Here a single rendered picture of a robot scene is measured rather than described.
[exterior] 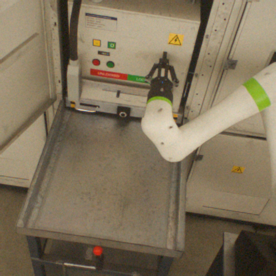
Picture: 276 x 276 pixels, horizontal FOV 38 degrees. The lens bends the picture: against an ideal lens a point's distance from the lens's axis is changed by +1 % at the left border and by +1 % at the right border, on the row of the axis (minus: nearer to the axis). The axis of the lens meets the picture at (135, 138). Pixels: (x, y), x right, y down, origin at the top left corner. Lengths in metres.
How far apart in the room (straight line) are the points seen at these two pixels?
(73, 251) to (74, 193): 0.68
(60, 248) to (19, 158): 0.55
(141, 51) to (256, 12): 0.45
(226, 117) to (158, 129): 0.25
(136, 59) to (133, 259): 1.09
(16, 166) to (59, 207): 0.91
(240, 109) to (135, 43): 0.50
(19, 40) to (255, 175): 1.36
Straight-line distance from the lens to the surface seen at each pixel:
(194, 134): 1.38
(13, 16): 1.55
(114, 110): 1.85
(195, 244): 2.53
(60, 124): 1.84
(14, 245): 2.48
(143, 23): 1.56
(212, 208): 2.51
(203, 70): 1.73
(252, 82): 1.42
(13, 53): 1.59
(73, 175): 1.66
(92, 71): 1.74
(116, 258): 2.22
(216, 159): 2.12
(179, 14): 1.57
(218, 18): 1.60
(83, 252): 2.23
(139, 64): 1.67
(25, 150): 2.29
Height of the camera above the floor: 2.20
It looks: 49 degrees down
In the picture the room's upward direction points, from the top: 8 degrees clockwise
